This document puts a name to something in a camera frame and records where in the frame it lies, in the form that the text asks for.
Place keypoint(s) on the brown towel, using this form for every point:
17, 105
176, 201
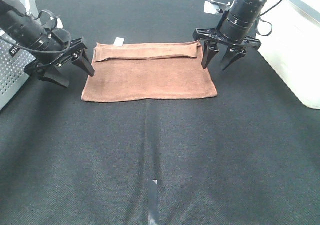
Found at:
163, 71

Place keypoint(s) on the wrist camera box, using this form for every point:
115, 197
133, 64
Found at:
54, 22
213, 7

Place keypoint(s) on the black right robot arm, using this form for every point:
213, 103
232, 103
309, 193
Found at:
232, 30

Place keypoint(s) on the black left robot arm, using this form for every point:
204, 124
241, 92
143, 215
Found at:
51, 46

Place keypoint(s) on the grey perforated plastic basket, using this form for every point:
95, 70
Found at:
12, 75

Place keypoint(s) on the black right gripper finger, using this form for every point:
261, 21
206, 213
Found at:
231, 56
210, 50

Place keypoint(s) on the white plastic storage bin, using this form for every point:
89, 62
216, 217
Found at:
289, 31

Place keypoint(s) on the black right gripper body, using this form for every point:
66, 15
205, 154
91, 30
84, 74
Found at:
214, 36

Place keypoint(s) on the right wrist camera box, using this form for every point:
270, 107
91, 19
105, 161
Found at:
213, 7

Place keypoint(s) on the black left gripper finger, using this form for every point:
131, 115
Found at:
81, 60
52, 75

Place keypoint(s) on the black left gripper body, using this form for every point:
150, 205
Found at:
45, 59

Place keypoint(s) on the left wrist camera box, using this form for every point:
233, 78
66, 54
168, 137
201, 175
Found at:
54, 22

